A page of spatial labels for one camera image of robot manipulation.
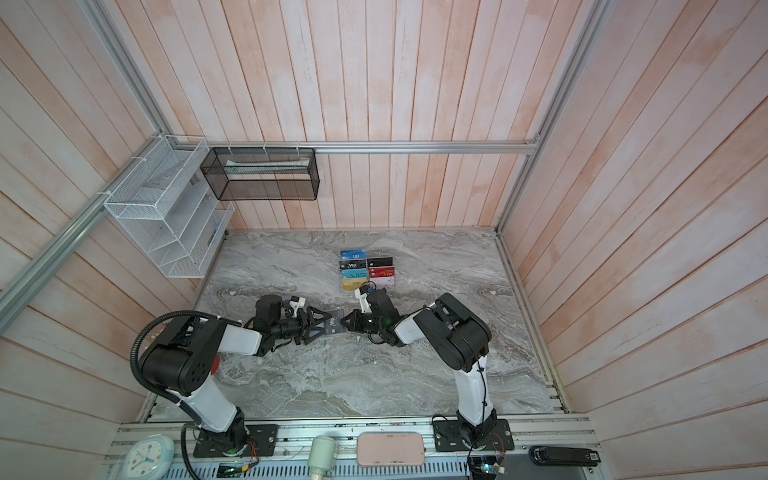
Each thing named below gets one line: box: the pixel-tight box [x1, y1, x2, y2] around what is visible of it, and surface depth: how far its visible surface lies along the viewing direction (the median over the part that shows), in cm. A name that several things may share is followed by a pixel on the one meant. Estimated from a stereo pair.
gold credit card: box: [342, 278, 368, 291], surface depth 103 cm
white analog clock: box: [122, 434, 175, 480], surface depth 70 cm
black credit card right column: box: [367, 257, 393, 267], surface depth 103 cm
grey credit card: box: [328, 308, 350, 331], surface depth 95 cm
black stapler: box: [529, 445, 601, 467], surface depth 71 cm
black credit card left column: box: [339, 260, 366, 269], surface depth 103 cm
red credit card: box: [369, 267, 395, 278], surface depth 103 cm
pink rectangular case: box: [357, 432, 425, 467], surface depth 73 cm
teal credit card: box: [342, 268, 367, 279], surface depth 103 cm
